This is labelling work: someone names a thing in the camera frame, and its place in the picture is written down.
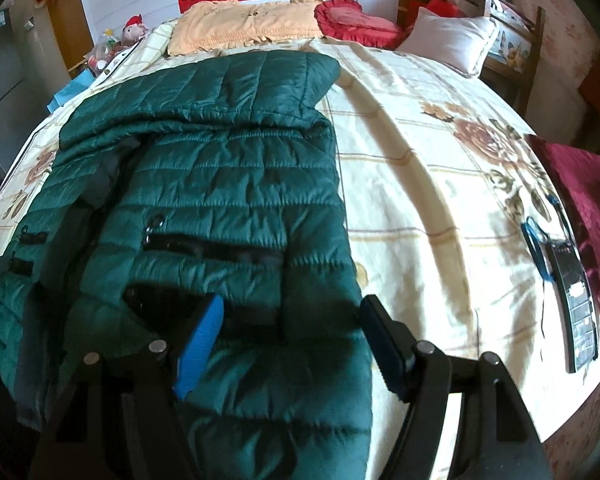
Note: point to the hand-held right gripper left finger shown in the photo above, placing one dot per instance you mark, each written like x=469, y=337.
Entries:
x=200, y=345

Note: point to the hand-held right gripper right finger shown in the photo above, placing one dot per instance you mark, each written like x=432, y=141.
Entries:
x=385, y=345

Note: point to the green quilted puffer jacket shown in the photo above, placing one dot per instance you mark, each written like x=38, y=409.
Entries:
x=220, y=170

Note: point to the cream checked floral bed sheet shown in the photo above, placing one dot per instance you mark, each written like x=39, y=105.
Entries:
x=430, y=210

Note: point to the black remote control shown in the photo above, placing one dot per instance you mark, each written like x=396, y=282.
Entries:
x=575, y=305

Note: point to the blue bag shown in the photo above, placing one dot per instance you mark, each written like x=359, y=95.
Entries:
x=72, y=90

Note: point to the pile of small toys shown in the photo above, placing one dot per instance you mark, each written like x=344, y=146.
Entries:
x=105, y=52

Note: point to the wooden door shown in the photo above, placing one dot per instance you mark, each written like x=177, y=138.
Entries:
x=70, y=30

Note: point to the dark red cloth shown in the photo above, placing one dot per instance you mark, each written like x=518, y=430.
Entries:
x=580, y=185

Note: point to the plush toy with red hat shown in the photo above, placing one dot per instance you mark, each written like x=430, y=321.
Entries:
x=134, y=30

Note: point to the white pillow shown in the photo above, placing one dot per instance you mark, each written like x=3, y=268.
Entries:
x=447, y=40

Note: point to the red frilled cushion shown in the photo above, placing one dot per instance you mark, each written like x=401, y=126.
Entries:
x=355, y=22

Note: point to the yellow frilled pillow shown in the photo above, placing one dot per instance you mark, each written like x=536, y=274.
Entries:
x=245, y=22

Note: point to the wooden chair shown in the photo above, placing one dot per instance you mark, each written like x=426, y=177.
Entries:
x=517, y=35

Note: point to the red garment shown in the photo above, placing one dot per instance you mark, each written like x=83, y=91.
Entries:
x=440, y=10

